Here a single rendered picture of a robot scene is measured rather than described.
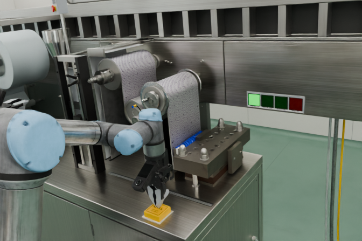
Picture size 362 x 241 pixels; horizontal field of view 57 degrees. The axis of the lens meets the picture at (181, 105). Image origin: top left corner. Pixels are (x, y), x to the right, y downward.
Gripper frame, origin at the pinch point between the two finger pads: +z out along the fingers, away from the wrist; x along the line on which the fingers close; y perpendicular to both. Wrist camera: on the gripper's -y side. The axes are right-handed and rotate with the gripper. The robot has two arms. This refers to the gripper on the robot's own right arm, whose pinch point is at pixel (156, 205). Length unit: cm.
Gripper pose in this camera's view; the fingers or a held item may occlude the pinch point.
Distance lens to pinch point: 125.0
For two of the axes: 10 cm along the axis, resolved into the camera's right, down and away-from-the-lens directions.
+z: 0.8, 9.5, 3.0
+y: 5.7, -3.0, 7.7
